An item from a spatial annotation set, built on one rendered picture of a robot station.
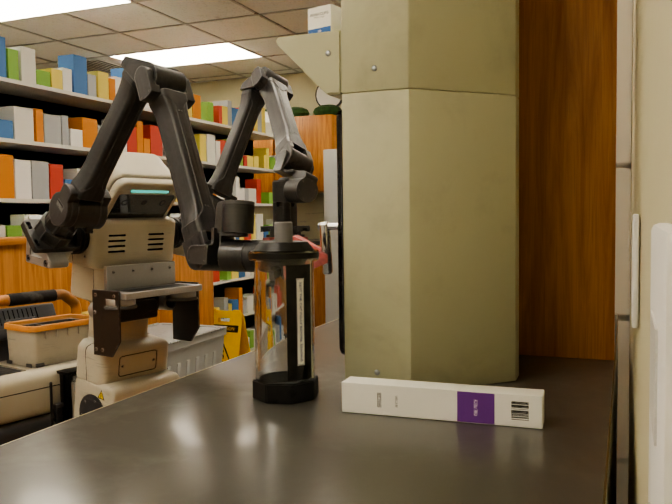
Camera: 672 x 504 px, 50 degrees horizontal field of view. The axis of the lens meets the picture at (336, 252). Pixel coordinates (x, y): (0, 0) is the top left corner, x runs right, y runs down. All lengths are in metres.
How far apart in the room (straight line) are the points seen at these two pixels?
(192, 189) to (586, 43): 0.78
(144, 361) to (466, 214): 1.08
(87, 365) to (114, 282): 0.23
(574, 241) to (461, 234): 0.34
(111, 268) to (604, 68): 1.19
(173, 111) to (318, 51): 0.38
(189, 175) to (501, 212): 0.58
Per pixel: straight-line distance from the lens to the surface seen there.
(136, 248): 1.91
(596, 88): 1.45
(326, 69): 1.18
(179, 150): 1.41
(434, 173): 1.13
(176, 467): 0.86
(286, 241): 1.09
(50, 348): 2.16
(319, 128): 6.89
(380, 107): 1.13
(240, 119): 2.03
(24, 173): 4.06
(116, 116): 1.59
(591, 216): 1.44
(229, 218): 1.28
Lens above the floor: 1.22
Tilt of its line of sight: 3 degrees down
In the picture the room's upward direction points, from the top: 1 degrees counter-clockwise
